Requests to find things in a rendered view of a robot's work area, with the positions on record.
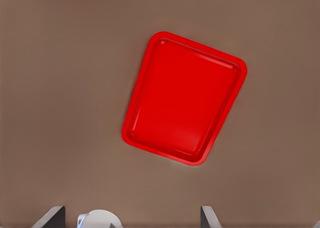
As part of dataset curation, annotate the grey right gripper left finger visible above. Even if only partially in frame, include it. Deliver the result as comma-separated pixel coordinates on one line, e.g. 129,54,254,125
31,205,66,228

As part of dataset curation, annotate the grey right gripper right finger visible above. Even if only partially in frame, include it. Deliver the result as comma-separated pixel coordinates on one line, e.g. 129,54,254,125
200,205,223,228

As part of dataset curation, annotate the white cup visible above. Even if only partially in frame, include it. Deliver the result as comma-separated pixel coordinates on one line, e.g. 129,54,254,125
76,209,123,228

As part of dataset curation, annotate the red plastic tray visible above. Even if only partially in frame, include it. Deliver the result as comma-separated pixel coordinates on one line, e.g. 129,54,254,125
121,31,248,166

